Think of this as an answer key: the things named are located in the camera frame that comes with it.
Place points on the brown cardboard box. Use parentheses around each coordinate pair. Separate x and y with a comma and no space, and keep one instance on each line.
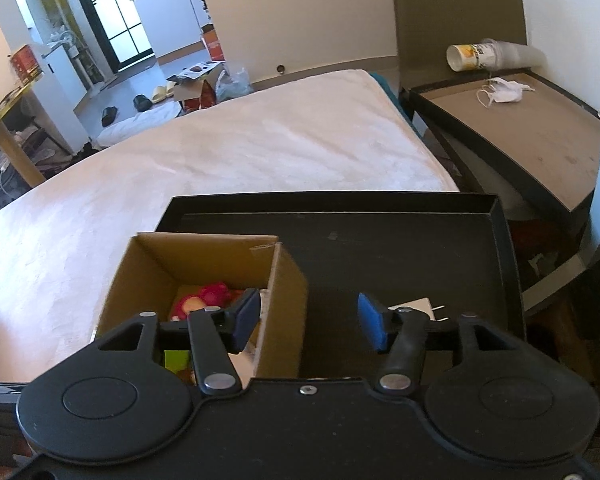
(285,320)

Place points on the pair of yellow slippers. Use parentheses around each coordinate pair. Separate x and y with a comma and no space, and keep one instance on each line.
(164,92)

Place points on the white pillow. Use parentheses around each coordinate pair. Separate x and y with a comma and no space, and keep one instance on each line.
(135,127)

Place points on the black framed glass door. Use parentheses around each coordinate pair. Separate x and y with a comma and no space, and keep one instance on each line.
(110,10)

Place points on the black-rimmed bedside table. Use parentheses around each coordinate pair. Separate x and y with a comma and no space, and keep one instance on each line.
(520,135)

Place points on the white power adapter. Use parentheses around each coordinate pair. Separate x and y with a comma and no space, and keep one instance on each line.
(420,305)

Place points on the yellow table leg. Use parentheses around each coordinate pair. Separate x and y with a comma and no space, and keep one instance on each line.
(15,150)

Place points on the stack of plastic cups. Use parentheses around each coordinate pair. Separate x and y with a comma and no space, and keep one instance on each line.
(495,55)

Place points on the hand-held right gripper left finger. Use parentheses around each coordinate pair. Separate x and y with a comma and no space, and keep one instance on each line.
(245,320)

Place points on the white mattress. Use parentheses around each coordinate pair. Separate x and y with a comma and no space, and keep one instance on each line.
(230,160)

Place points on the black slipper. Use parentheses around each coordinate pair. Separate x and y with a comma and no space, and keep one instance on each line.
(109,116)
(142,103)

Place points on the orange box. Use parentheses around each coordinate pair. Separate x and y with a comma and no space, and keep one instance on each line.
(212,44)

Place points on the white cabinet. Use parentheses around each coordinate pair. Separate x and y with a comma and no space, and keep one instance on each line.
(60,95)

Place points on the clear plastic bag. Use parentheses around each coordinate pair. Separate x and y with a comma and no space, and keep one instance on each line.
(235,85)

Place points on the teal cloth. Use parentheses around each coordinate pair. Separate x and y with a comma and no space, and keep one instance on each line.
(385,87)

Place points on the red box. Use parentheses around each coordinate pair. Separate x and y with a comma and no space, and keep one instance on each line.
(26,62)

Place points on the small white block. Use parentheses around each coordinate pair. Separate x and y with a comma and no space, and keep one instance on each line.
(264,305)

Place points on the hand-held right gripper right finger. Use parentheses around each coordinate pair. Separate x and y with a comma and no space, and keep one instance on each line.
(372,320)

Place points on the olive headboard panel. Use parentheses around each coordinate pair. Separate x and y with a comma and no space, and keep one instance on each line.
(455,10)

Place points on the black tray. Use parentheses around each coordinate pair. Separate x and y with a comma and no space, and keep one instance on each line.
(405,255)

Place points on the pink plush toy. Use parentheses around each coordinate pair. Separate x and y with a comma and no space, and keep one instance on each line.
(202,302)

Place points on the white face mask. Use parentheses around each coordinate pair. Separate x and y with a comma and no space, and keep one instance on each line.
(505,91)

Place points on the cluttered shelf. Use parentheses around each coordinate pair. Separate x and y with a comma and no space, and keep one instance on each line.
(5,170)

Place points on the green plastic container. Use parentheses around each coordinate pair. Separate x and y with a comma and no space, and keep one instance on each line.
(177,359)

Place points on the white kitchen counter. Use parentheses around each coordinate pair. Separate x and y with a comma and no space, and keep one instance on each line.
(170,15)

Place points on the open cardboard box with papers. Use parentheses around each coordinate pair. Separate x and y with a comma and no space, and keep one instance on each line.
(195,85)

